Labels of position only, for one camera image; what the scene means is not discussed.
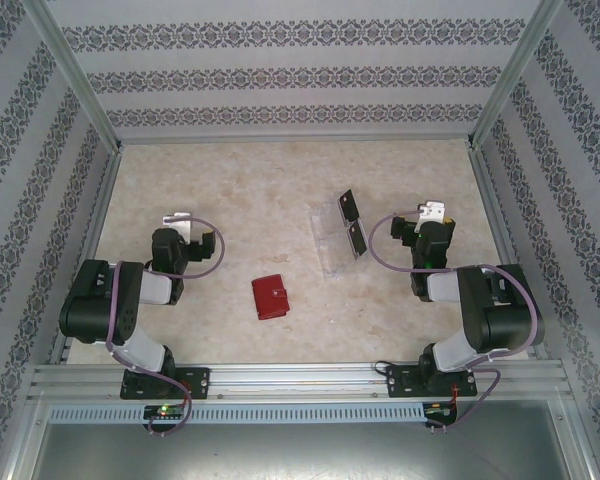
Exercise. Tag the clear acrylic card stand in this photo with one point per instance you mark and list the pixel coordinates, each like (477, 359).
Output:
(325, 235)

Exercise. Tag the red leather card holder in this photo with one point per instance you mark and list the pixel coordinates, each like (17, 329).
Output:
(270, 300)

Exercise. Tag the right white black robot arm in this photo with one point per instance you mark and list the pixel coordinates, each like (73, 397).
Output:
(500, 310)

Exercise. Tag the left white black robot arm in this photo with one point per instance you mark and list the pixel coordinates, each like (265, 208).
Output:
(87, 300)

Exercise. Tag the black credit card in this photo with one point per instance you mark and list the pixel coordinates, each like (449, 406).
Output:
(348, 206)
(357, 241)

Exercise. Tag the grey metal sheet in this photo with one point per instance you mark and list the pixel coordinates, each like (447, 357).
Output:
(300, 455)

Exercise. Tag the aluminium table side rail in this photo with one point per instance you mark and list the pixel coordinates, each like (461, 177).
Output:
(496, 210)
(101, 210)

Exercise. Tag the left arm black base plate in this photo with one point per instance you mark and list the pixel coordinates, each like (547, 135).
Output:
(200, 382)

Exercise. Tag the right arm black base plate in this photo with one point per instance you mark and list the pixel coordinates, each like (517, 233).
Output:
(397, 382)

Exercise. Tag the thin aluminium frame rail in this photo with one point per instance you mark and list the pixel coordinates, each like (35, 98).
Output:
(295, 140)

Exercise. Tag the wide aluminium mounting rail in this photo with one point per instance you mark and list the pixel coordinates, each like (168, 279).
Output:
(295, 380)

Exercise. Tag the aluminium frame post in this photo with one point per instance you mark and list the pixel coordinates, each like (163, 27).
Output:
(80, 80)
(511, 75)

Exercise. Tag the aluminium frame leg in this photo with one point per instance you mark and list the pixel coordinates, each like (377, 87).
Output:
(22, 440)
(577, 440)

